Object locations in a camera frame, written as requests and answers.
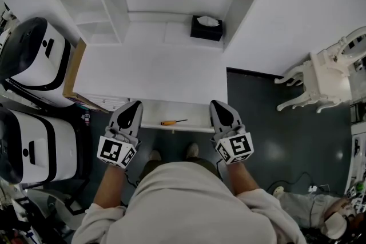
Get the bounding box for black floor stand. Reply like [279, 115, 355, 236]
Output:
[63, 179, 90, 215]

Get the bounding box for person's left forearm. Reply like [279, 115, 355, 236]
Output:
[93, 164, 127, 209]

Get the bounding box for brown wooden board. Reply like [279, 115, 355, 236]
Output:
[62, 38, 110, 114]

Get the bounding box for person's beige shirt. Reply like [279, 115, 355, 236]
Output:
[70, 161, 307, 244]

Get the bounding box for person's right forearm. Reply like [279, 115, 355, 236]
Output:
[226, 161, 265, 197]

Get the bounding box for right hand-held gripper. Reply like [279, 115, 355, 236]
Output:
[209, 99, 255, 165]

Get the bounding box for person's right shoe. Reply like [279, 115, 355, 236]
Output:
[185, 142, 200, 160]

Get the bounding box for white drawer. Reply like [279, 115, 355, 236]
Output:
[139, 99, 216, 134]

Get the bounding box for person's shoe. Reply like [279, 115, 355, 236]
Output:
[185, 142, 200, 160]
[148, 149, 162, 162]

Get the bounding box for person's left shoe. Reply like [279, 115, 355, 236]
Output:
[148, 149, 162, 162]

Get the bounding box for black floor cable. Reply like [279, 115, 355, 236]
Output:
[265, 170, 316, 193]

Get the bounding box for orange-handled screwdriver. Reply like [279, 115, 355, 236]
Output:
[160, 118, 189, 126]

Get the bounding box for white side table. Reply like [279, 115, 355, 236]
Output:
[344, 122, 366, 211]

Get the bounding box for person's dark trousers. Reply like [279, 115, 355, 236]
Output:
[138, 157, 223, 182]

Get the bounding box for white and black robot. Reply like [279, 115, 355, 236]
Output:
[0, 107, 78, 186]
[0, 17, 73, 109]

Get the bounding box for black tissue box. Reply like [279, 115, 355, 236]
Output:
[190, 15, 224, 42]

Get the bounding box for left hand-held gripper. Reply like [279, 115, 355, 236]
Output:
[97, 99, 143, 171]

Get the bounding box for white desk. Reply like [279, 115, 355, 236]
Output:
[72, 43, 229, 113]

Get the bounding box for white ornate chair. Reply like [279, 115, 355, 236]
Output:
[274, 26, 366, 114]

